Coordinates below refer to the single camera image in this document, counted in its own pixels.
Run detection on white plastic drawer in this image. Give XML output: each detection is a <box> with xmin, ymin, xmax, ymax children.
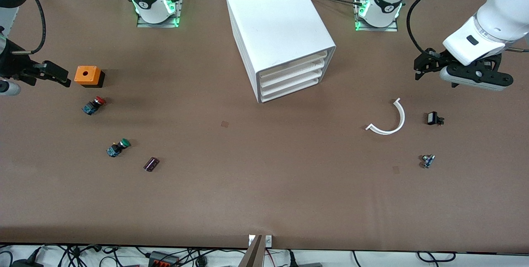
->
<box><xmin>260</xmin><ymin>69</ymin><xmax>323</xmax><ymax>96</ymax></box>
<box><xmin>259</xmin><ymin>51</ymin><xmax>329</xmax><ymax>81</ymax></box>
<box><xmin>260</xmin><ymin>60</ymin><xmax>326</xmax><ymax>88</ymax></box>
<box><xmin>262</xmin><ymin>77</ymin><xmax>320</xmax><ymax>103</ymax></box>

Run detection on white drawer cabinet shell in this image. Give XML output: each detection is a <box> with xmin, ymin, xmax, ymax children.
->
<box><xmin>225</xmin><ymin>0</ymin><xmax>336</xmax><ymax>104</ymax></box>

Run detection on white curved plastic strip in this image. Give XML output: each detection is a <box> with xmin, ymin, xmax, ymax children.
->
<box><xmin>365</xmin><ymin>98</ymin><xmax>406</xmax><ymax>135</ymax></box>

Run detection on black power strip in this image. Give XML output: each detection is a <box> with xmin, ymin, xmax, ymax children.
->
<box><xmin>148</xmin><ymin>251</ymin><xmax>181</xmax><ymax>267</ymax></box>

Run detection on orange button enclosure box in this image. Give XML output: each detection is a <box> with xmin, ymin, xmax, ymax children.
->
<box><xmin>74</xmin><ymin>66</ymin><xmax>105</xmax><ymax>88</ymax></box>

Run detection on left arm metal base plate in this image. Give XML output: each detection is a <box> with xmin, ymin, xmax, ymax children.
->
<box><xmin>355</xmin><ymin>0</ymin><xmax>399</xmax><ymax>32</ymax></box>

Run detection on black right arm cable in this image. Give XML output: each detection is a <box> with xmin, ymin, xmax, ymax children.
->
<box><xmin>12</xmin><ymin>0</ymin><xmax>47</xmax><ymax>55</ymax></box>

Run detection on red push button switch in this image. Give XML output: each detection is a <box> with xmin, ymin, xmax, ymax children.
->
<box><xmin>81</xmin><ymin>96</ymin><xmax>107</xmax><ymax>116</ymax></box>

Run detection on green push button switch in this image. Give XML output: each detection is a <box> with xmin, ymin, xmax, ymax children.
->
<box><xmin>107</xmin><ymin>138</ymin><xmax>131</xmax><ymax>158</ymax></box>

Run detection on black looped floor cable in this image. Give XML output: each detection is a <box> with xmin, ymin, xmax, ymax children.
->
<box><xmin>417</xmin><ymin>251</ymin><xmax>458</xmax><ymax>264</ymax></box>

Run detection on brown wooden post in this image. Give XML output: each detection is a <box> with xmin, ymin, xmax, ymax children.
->
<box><xmin>238</xmin><ymin>235</ymin><xmax>265</xmax><ymax>267</ymax></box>

